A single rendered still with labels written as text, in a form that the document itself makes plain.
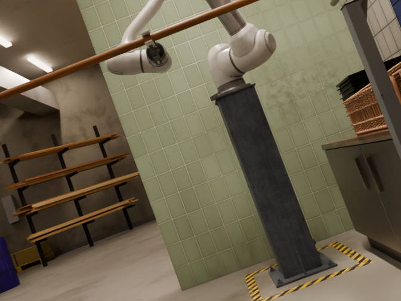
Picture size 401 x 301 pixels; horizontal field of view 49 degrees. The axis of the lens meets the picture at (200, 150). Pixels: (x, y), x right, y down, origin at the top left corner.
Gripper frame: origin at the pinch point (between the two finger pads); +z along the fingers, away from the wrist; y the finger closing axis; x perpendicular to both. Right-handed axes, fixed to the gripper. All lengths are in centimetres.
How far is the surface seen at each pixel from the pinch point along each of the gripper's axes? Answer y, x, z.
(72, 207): 24, 387, -959
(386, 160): 71, -62, 10
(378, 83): 47, -57, 41
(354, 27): 31, -56, 40
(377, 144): 66, -62, 7
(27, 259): 103, 492, -852
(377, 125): 60, -67, 0
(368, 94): 48, -67, 4
